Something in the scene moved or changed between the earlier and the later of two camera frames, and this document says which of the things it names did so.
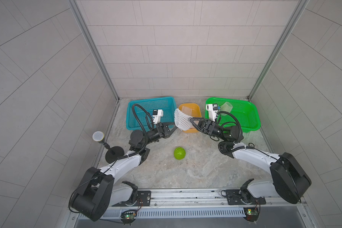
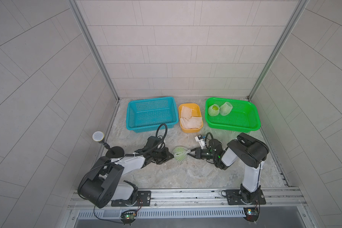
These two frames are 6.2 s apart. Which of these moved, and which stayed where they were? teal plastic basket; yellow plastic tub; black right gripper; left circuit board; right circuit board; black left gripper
Moved: black left gripper; black right gripper
Stayed: teal plastic basket; right circuit board; yellow plastic tub; left circuit board
